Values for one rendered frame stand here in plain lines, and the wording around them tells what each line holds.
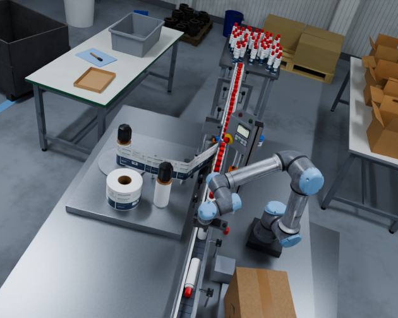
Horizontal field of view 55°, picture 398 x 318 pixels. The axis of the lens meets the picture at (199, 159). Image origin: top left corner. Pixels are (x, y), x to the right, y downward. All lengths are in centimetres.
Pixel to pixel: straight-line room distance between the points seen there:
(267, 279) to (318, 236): 78
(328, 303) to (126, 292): 104
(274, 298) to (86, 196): 119
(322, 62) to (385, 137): 303
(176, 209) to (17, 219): 157
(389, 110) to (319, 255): 180
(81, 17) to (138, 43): 276
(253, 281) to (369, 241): 230
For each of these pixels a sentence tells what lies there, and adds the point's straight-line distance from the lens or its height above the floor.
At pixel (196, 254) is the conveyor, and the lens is 209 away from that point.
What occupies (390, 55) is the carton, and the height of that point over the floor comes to 107.
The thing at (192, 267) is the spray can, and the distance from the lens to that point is 198.
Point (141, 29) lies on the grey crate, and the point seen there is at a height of 87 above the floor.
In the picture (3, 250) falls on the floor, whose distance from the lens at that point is 326.
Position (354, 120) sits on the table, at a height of 78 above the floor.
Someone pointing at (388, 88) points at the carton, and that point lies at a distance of 416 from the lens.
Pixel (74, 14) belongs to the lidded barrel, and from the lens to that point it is 662.
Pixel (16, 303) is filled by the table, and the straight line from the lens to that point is 202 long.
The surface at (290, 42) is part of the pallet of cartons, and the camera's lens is 680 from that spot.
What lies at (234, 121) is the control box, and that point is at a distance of 205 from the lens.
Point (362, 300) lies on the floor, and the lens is 349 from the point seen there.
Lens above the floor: 254
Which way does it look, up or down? 39 degrees down
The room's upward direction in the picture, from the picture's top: 12 degrees clockwise
